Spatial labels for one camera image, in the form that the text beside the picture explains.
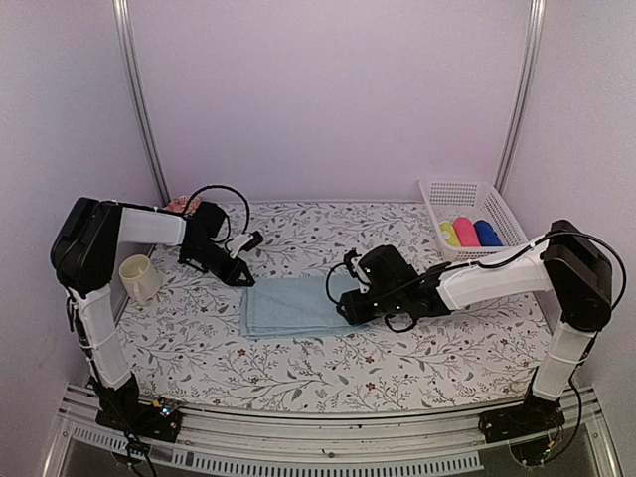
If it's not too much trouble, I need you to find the left black camera cable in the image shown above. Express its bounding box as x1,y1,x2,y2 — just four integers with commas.
186,184,250,249

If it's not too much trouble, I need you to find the black camera cable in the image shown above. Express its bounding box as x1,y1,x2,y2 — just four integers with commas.
186,184,250,249
325,231,627,448

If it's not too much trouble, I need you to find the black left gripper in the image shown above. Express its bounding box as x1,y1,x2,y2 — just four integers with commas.
184,239,256,286

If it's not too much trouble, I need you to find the right black camera cable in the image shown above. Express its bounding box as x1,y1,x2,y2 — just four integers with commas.
325,231,627,448

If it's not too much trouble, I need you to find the light blue towel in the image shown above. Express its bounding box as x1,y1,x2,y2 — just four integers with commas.
240,275,370,339

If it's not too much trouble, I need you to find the pink rolled towel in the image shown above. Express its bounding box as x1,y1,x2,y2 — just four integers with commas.
453,217,481,247

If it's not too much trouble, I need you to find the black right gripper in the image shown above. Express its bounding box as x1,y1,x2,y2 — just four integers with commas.
337,288,404,325

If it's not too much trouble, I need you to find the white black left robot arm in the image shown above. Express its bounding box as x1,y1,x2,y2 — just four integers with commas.
50,197,263,391

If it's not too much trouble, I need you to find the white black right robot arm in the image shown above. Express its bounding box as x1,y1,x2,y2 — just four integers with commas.
332,220,616,433

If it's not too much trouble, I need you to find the aluminium frame post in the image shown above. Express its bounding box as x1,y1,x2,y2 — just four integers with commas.
112,0,170,206
494,0,547,195

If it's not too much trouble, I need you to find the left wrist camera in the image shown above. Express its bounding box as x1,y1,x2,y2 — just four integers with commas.
192,201,227,239

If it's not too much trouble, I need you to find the floral tablecloth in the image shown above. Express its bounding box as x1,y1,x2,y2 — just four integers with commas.
118,203,551,413

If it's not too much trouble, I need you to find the left aluminium frame post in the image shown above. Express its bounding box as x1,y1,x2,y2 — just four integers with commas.
112,0,170,206

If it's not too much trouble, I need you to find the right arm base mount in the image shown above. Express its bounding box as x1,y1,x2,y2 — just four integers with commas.
478,396,565,443

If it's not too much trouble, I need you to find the white plastic basket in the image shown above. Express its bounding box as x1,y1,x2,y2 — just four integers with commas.
418,179,528,261

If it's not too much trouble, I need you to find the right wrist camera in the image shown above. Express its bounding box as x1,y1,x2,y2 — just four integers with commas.
344,245,418,298

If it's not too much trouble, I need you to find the aluminium front rail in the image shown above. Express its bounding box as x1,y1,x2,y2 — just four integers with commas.
43,385,625,476

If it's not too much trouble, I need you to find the right aluminium frame post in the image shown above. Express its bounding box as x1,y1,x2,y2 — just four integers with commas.
494,0,547,195

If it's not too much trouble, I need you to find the yellow rolled towel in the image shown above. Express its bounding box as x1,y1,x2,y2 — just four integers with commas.
439,222,461,247

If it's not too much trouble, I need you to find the dark blue towel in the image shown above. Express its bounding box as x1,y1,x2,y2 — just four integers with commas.
473,220,503,247

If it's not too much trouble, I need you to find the cream ceramic mug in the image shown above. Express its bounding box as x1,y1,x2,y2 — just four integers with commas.
118,254,163,306

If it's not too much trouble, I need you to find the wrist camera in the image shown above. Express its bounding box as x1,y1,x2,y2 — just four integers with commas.
344,245,418,298
192,201,227,239

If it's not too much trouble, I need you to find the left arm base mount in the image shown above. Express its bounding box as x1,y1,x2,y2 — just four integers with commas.
95,396,183,443

